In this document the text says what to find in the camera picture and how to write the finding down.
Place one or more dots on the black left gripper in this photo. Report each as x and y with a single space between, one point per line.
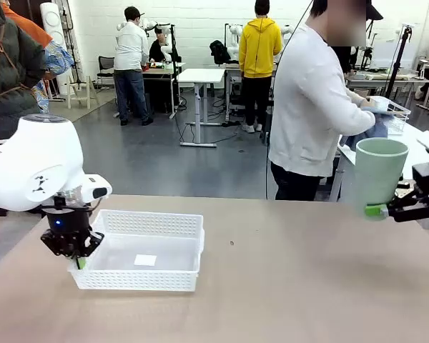
69 221

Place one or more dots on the pale green cup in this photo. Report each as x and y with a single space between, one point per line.
379 171

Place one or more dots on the blue grey cloth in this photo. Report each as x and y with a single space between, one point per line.
379 130

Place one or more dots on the white perforated plastic basket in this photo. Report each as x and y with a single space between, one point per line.
146 280

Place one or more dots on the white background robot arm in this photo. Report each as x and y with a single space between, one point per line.
235 39
168 53
286 32

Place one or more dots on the person's right forearm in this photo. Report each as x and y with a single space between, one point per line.
357 114

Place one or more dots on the person's left forearm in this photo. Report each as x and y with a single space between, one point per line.
357 95

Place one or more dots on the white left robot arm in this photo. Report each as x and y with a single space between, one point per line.
39 153

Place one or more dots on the person's left hand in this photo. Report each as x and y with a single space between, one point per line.
366 103

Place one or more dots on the white paper label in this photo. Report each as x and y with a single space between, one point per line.
145 260

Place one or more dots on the white side table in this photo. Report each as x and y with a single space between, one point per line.
413 125

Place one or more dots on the long grey background desk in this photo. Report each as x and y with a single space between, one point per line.
375 76

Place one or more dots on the beige floor mat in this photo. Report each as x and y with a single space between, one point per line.
89 114

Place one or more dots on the person in white sweater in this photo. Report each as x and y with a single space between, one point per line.
307 107

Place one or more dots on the black tripod stand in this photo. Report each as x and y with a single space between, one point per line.
400 53

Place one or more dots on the white step stool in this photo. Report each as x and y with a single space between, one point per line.
72 89

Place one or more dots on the black office chair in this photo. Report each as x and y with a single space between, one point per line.
105 64

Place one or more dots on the person in dark green jacket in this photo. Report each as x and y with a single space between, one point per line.
10 71

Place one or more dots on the person in orange and blue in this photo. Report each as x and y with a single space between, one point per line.
57 57

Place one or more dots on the black power strip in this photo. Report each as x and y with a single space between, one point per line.
230 124

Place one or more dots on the wooden top desk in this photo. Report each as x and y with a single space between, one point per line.
164 69

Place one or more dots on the person in white shirt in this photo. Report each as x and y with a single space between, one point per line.
128 46

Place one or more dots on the white standing desk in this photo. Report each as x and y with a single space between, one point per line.
200 75

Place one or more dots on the person in black top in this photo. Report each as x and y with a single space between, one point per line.
159 50

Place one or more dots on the person in yellow hoodie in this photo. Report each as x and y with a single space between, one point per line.
259 46

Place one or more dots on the light grey desk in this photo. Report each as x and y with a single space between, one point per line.
232 68

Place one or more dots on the black background gripper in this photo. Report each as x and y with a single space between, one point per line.
220 51

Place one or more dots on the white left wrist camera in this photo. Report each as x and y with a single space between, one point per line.
93 187

